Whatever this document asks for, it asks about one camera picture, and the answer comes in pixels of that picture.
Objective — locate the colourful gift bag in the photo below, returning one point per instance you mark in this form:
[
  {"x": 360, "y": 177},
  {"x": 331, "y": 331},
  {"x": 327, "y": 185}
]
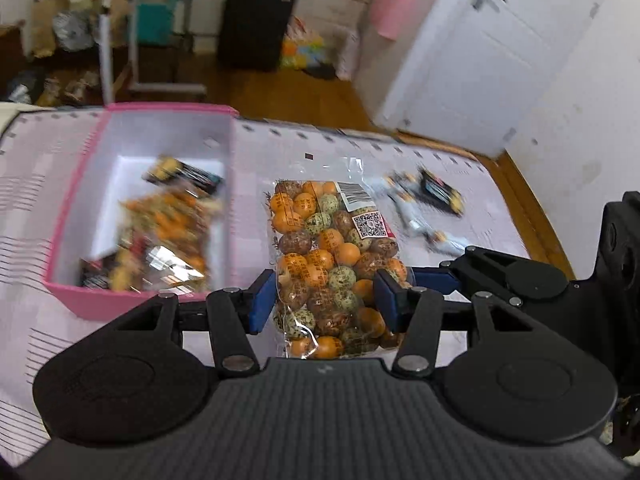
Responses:
[{"x": 300, "y": 47}]

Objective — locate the clear bag of speckled candies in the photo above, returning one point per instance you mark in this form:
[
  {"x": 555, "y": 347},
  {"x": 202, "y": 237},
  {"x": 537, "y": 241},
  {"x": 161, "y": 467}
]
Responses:
[
  {"x": 170, "y": 225},
  {"x": 320, "y": 260}
]

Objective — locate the white printed plastic bag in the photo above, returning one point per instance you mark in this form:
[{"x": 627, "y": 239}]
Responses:
[{"x": 74, "y": 32}]

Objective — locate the brown paper bag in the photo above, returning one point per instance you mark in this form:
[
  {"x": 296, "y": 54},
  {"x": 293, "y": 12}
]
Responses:
[{"x": 46, "y": 30}]

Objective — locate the pink paper bag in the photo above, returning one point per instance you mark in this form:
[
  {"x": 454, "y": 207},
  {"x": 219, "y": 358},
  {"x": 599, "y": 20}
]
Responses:
[{"x": 387, "y": 12}]

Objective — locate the black cookie packet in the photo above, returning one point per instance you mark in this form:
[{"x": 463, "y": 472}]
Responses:
[{"x": 195, "y": 177}]

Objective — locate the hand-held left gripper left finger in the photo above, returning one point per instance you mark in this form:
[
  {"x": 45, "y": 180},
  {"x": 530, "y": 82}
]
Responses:
[{"x": 260, "y": 305}]

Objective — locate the teal tote bag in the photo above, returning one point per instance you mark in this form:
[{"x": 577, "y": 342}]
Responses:
[{"x": 155, "y": 24}]

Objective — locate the pink cardboard box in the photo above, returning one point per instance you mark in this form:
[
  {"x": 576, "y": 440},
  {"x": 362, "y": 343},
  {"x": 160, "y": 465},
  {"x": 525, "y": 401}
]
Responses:
[{"x": 75, "y": 300}]

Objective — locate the beige sandals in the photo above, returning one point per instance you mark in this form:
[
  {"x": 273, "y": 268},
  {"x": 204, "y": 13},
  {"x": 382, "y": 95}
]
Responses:
[{"x": 81, "y": 86}]

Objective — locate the white pink bag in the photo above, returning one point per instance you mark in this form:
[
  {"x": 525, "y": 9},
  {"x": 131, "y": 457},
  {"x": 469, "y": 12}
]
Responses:
[{"x": 348, "y": 55}]

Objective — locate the black suitcase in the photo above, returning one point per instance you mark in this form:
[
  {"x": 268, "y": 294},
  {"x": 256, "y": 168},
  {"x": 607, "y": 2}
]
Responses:
[{"x": 257, "y": 25}]

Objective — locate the white door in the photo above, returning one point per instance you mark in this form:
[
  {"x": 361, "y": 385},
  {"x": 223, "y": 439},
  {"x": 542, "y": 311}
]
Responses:
[{"x": 475, "y": 70}]

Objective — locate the black yellow snack packet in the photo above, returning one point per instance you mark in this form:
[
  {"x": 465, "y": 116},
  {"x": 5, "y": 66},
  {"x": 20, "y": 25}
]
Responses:
[{"x": 442, "y": 192}]

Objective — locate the black gold snack packet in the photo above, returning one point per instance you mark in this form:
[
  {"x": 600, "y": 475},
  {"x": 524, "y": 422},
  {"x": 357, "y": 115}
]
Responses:
[{"x": 97, "y": 274}]

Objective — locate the black slipper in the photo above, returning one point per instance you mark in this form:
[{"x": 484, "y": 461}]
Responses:
[{"x": 320, "y": 71}]

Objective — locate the wooden nightstand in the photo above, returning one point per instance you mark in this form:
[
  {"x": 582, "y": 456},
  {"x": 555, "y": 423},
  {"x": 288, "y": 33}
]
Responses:
[{"x": 11, "y": 60}]

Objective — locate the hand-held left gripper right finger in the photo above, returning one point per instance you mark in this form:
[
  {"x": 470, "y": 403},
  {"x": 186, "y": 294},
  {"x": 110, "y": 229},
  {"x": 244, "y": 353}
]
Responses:
[{"x": 387, "y": 302}]

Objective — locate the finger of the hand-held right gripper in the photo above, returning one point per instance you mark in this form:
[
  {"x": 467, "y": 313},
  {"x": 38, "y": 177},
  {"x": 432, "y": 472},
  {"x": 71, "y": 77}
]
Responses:
[{"x": 435, "y": 279}]

